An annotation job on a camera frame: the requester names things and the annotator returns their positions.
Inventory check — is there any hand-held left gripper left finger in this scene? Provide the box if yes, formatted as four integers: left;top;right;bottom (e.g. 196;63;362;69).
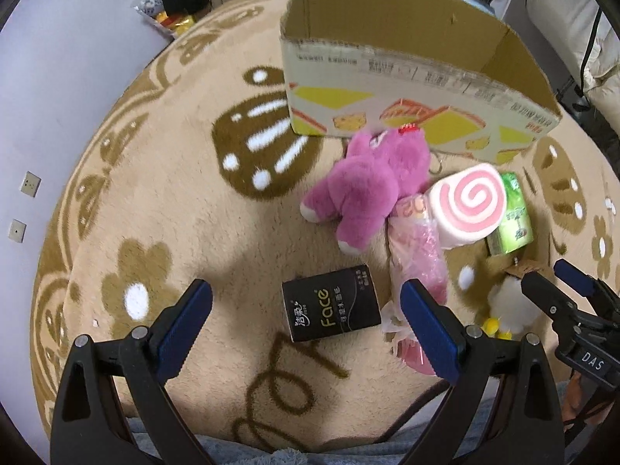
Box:
50;278;214;465

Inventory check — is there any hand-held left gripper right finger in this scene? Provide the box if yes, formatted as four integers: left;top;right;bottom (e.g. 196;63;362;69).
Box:
400;278;567;465

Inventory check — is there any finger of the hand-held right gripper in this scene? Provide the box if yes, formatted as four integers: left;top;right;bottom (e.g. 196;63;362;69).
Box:
555;259;620;323
520;271;589;333

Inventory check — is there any white plush duck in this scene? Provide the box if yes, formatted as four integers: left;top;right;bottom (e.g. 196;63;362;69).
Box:
482;278;548;340

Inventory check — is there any pink swirl roll plush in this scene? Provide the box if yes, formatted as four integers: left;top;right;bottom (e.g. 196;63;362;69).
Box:
426;163;508;251

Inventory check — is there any pink plush bear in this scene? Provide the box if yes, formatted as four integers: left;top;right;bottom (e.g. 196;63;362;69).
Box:
299;126;432;256

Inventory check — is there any printed cardboard box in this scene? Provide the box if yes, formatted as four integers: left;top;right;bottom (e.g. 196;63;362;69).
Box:
279;0;563;165

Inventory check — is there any person's right hand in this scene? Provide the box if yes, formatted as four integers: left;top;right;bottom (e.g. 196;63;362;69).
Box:
564;378;584;420

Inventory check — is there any green tissue pack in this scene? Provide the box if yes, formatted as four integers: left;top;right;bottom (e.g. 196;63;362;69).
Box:
486;172;535;257

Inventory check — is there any pink plastic-wrapped pack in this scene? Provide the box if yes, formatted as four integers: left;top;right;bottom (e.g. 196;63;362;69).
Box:
382;194;449;376

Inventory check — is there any black tissue pack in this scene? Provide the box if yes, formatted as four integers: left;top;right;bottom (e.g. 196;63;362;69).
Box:
282;264;383;343

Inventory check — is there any beige patterned blanket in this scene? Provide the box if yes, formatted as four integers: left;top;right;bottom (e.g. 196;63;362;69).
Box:
29;0;620;451

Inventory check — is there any white padded chair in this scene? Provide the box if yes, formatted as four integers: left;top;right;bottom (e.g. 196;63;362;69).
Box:
525;0;620;110

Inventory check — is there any yellow red snack bag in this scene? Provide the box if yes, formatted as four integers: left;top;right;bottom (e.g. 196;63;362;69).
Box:
155;10;197;37

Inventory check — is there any white printed plastic bag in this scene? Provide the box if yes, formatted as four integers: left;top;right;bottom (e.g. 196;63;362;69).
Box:
133;0;168;19

